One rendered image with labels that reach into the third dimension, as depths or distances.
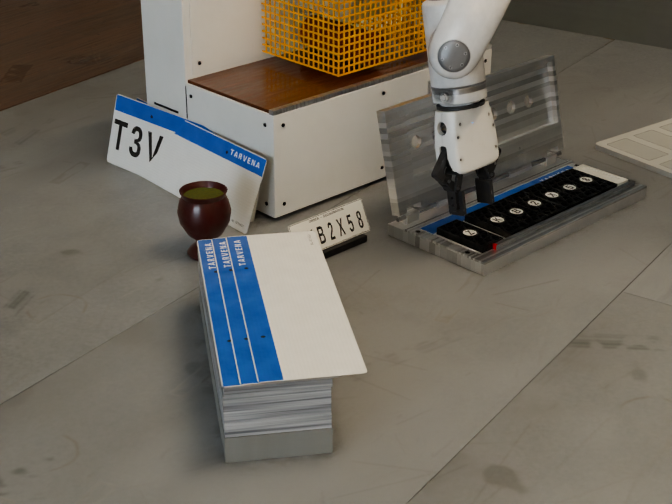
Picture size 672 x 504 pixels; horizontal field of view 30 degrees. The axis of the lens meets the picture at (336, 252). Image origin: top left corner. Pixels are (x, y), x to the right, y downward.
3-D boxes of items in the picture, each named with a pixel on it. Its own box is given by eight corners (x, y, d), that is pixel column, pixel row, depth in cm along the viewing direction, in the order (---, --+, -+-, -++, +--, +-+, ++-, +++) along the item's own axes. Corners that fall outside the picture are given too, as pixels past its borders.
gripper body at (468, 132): (456, 105, 187) (464, 177, 190) (499, 90, 193) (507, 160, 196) (419, 103, 192) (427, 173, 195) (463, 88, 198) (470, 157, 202)
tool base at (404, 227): (483, 276, 193) (485, 254, 192) (387, 234, 207) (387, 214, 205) (645, 198, 221) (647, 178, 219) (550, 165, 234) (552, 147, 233)
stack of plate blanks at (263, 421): (332, 452, 151) (333, 377, 147) (225, 463, 149) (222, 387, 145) (287, 298, 187) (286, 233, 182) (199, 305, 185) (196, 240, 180)
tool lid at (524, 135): (384, 111, 198) (376, 111, 200) (401, 225, 204) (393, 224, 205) (554, 54, 226) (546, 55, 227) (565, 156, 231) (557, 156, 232)
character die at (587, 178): (600, 197, 216) (600, 191, 215) (554, 181, 222) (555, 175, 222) (616, 190, 219) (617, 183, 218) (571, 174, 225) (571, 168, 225)
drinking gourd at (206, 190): (190, 269, 195) (186, 204, 190) (172, 248, 202) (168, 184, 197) (241, 259, 198) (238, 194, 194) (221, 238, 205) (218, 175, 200)
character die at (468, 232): (483, 253, 196) (483, 246, 195) (436, 234, 202) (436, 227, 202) (503, 244, 199) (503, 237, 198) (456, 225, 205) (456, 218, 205)
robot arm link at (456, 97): (458, 90, 186) (461, 110, 187) (496, 78, 192) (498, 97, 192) (417, 89, 192) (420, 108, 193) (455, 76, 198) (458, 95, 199)
